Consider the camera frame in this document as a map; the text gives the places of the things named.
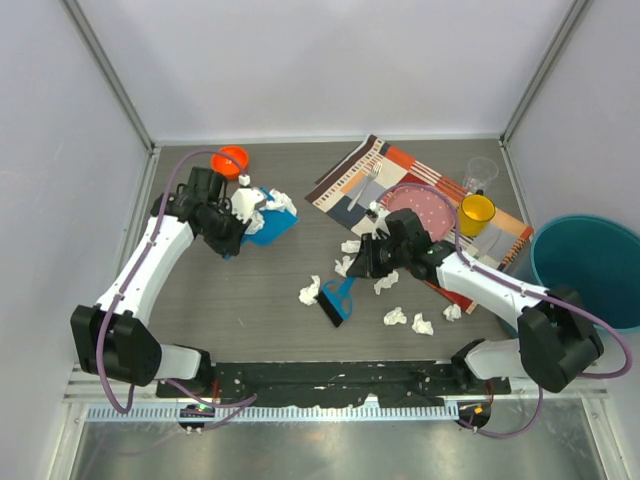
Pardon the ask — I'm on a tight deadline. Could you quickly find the pink dotted plate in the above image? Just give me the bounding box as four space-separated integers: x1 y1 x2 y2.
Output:
386 184 455 241

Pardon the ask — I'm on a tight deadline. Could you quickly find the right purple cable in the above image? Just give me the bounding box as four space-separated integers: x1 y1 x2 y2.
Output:
377 182 633 439

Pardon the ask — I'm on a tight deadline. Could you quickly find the patterned placemat cloth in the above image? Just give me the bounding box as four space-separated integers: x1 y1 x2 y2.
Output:
304 133 534 315

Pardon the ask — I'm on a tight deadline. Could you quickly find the orange bowl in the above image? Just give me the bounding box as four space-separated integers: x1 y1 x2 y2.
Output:
210 145 250 181

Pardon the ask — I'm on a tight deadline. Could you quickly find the blue dustpan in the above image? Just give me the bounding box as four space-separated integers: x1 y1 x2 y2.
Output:
223 187 298 247

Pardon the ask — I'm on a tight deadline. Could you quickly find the blue hand brush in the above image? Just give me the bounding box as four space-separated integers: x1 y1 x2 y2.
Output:
316 277 355 328

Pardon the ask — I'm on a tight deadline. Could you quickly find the white slotted cable duct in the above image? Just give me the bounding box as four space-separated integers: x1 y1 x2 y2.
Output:
85 401 459 423

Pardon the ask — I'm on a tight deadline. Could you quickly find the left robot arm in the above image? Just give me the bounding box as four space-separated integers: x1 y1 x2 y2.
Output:
70 167 265 393

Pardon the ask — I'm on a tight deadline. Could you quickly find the yellow mug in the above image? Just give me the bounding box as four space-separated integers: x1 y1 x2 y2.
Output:
458 194 496 237

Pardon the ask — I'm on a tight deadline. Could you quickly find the teal trash bin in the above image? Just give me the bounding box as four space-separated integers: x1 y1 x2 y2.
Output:
507 215 639 333

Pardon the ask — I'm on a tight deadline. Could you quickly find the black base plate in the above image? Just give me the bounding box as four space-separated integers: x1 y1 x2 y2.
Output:
155 359 512 409

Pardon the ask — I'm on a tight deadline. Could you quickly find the clear plastic cup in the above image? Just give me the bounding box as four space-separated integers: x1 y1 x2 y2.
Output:
462 157 499 194

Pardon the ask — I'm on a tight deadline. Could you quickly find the white plastic fork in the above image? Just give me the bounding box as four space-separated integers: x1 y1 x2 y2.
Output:
347 161 382 211

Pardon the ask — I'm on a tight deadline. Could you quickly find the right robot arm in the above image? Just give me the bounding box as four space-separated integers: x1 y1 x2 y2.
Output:
347 209 604 393

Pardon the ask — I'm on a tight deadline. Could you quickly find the paper scrap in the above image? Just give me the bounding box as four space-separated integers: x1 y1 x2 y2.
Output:
340 240 361 254
263 189 297 216
244 210 265 235
411 313 434 336
334 255 354 277
373 270 399 295
442 303 462 322
383 307 407 326
298 275 321 306

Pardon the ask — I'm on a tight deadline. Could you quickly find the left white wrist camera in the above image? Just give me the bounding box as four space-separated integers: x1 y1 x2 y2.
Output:
231 187 266 223

